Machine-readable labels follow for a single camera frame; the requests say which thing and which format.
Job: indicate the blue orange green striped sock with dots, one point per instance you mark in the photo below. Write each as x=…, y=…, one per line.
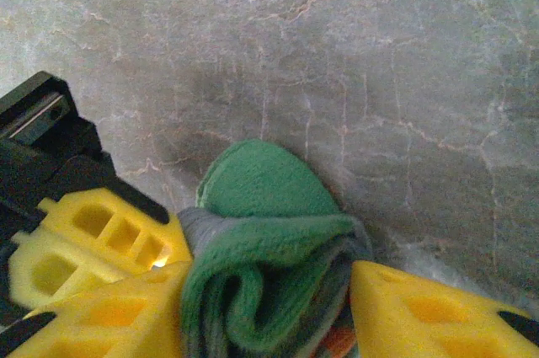
x=261, y=248

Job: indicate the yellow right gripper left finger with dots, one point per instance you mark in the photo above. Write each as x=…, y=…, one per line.
x=105, y=324

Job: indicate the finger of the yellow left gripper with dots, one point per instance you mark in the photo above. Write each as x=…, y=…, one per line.
x=54, y=227

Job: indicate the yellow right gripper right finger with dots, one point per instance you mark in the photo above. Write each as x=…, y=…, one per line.
x=421, y=320

